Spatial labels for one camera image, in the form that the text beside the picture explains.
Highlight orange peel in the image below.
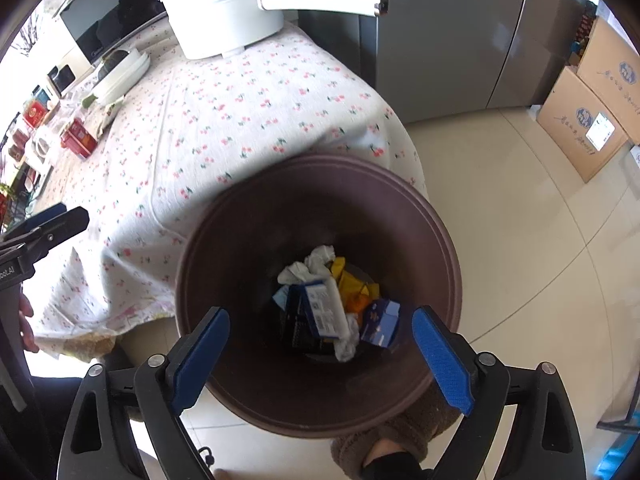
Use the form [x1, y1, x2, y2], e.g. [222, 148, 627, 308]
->
[345, 292, 373, 316]

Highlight blue almond snack box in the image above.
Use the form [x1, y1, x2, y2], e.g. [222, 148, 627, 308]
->
[285, 278, 349, 348]

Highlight yellow snack wrapper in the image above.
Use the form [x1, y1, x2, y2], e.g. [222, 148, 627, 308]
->
[330, 257, 380, 308]

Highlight white paper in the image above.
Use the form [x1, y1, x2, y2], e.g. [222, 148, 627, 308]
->
[277, 245, 360, 363]

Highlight dark brown trash bin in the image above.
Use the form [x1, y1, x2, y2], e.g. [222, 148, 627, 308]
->
[176, 155, 462, 438]

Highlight person's left hand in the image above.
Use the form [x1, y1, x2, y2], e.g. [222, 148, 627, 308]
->
[18, 292, 40, 353]

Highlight cherry print tablecloth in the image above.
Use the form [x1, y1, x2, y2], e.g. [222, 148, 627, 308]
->
[24, 22, 425, 361]

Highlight small blue milk carton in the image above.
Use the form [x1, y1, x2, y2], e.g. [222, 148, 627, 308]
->
[360, 299, 400, 348]

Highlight black microwave oven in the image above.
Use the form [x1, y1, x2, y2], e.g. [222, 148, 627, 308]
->
[61, 0, 166, 63]

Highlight white electric cooking pot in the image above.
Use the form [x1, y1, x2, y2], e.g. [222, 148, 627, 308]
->
[160, 0, 388, 61]

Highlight lower cardboard box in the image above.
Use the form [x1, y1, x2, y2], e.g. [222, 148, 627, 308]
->
[537, 67, 628, 182]

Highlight cardboard box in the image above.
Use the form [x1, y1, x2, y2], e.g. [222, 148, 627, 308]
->
[537, 67, 628, 182]
[577, 18, 640, 145]

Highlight upper cardboard box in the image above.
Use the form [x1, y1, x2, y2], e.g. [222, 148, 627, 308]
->
[577, 18, 640, 145]

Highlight grey refrigerator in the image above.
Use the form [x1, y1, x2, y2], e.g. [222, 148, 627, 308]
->
[298, 0, 586, 124]

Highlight white bowl with handle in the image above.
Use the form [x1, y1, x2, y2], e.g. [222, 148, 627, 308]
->
[81, 49, 151, 108]

